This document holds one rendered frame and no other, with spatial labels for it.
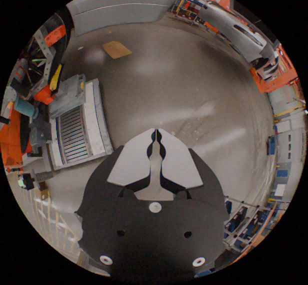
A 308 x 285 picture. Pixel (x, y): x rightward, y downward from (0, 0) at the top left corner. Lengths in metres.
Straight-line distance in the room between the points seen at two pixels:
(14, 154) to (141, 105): 1.38
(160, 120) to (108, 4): 1.08
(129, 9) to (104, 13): 0.13
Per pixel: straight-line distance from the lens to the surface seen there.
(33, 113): 0.89
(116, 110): 1.03
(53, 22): 0.67
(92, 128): 0.96
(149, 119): 1.01
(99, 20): 0.64
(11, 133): 1.11
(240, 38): 2.07
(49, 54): 0.64
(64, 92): 1.12
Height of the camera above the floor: 0.95
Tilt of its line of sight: 74 degrees down
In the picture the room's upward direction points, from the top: 53 degrees clockwise
